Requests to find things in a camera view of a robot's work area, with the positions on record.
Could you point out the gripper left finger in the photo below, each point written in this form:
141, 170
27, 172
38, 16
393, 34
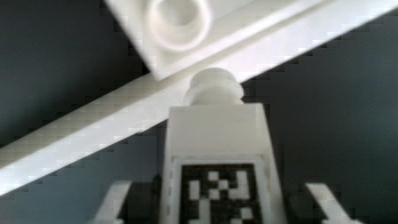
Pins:
130, 203

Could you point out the white square tabletop tray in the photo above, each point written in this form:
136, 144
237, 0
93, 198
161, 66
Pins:
184, 29

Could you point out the white table leg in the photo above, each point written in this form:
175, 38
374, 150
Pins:
221, 187

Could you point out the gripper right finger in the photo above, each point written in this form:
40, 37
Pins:
313, 203

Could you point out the white front barrier wall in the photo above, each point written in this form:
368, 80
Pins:
125, 112

